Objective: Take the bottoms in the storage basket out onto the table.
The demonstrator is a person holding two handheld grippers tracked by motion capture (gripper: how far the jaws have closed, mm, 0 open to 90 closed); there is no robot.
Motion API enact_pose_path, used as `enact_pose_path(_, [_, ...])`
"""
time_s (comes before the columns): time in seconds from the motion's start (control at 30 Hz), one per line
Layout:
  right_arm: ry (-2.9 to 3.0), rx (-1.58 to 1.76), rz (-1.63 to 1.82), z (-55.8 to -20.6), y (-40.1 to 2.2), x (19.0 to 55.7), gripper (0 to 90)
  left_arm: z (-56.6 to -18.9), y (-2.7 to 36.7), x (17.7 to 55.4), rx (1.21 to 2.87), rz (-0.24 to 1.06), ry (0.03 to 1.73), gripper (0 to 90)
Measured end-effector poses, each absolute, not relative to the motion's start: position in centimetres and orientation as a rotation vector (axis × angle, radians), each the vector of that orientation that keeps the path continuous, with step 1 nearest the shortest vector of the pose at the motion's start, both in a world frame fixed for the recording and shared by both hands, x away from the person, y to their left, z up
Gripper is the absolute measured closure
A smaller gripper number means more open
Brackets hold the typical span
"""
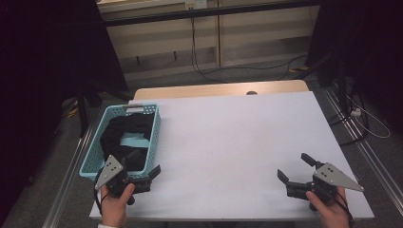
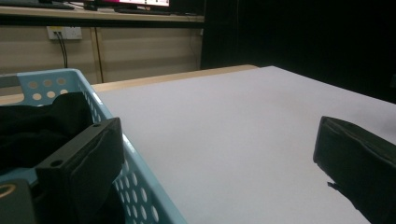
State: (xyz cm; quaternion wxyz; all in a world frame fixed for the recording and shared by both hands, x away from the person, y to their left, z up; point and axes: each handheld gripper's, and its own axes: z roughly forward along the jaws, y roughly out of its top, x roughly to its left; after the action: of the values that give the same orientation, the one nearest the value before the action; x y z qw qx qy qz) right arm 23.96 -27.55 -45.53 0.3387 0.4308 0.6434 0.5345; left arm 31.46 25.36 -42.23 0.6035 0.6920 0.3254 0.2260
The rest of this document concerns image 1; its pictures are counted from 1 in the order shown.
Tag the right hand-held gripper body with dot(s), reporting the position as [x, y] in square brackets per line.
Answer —
[332, 177]

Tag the aluminium floor rail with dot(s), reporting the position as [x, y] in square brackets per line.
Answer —
[374, 161]
[68, 180]

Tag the black pants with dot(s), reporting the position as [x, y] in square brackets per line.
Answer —
[126, 125]

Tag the dark table grommet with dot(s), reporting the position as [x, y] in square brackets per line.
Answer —
[252, 93]

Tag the white wall socket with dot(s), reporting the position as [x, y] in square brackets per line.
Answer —
[196, 4]

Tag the wide black curtain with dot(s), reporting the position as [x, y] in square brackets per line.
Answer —
[38, 63]

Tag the black metal stand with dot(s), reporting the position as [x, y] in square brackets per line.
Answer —
[341, 88]

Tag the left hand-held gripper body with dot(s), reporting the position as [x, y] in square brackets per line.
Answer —
[109, 171]

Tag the person's left hand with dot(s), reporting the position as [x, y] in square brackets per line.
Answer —
[114, 212]

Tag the person's right hand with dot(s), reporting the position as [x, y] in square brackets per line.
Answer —
[332, 215]

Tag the wooden table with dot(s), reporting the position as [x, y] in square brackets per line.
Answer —
[206, 90]

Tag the narrow black curtain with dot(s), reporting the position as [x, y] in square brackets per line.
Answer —
[374, 47]

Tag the black tripod stand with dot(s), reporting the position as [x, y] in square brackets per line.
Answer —
[83, 114]

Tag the light blue plastic basket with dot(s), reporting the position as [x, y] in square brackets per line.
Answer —
[95, 158]

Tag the beige cabinet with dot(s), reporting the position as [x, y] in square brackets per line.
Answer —
[253, 41]

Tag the black metal bar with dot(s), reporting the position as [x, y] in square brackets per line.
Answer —
[206, 12]

